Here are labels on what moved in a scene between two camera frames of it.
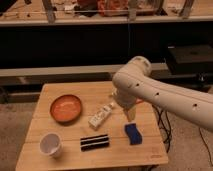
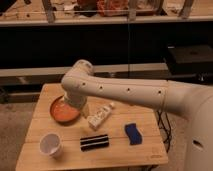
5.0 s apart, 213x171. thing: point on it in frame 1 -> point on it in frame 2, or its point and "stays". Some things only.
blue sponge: (133, 133) stays
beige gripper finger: (131, 113) -> (86, 111)
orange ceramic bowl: (65, 108) stays
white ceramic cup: (50, 144) stays
